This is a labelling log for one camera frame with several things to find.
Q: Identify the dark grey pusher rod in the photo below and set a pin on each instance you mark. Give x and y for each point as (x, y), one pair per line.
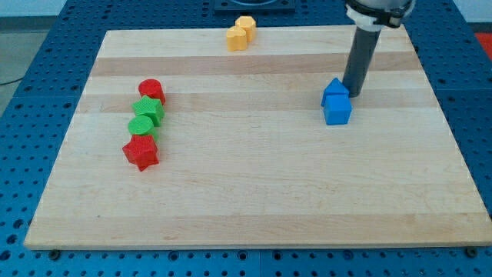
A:
(359, 59)

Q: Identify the blue triangle block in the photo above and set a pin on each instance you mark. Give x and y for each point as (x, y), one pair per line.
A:
(335, 87)

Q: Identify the yellow heart block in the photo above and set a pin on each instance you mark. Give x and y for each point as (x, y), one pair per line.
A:
(236, 39)

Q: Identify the blue cube block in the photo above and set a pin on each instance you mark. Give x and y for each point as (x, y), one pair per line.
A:
(337, 109)

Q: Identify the yellow hexagon block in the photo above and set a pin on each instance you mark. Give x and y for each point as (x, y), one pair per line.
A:
(247, 23)

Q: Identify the wooden board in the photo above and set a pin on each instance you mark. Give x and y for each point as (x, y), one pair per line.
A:
(246, 160)

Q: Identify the red cylinder block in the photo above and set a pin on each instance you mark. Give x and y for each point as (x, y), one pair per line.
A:
(153, 89)

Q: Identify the green star block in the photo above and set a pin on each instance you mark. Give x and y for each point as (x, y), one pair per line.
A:
(150, 107)

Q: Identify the green cylinder block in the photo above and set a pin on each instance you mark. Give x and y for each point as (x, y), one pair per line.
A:
(142, 125)

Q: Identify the red star block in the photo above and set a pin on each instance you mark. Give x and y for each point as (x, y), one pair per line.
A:
(141, 151)

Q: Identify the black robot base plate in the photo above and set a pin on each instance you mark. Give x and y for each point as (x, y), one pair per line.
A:
(254, 5)

